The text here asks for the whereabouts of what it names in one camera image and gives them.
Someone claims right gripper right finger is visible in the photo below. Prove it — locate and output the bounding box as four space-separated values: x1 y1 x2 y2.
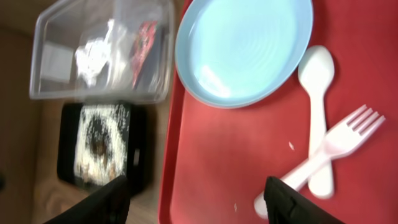
263 176 343 224

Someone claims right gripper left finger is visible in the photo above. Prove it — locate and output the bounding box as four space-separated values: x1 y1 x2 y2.
45 176 130 224

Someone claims leftover rice and food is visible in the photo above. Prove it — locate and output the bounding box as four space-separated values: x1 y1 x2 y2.
73 104 130 186

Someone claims white plastic fork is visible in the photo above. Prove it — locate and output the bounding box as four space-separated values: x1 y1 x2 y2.
253 104 386 219

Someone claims white plastic spoon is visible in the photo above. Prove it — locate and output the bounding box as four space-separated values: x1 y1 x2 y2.
298 45 335 199

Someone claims light blue plate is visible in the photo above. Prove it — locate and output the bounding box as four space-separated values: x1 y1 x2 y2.
175 0 314 108

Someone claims red snack wrapper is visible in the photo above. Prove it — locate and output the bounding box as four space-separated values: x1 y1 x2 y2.
130 21 157 88

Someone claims black waste tray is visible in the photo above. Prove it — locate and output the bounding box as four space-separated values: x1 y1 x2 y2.
57 102 147 193

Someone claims clear plastic waste bin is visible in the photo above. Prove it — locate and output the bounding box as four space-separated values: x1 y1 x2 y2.
29 0 175 104

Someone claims red serving tray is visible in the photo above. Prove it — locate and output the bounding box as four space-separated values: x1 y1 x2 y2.
158 0 397 223

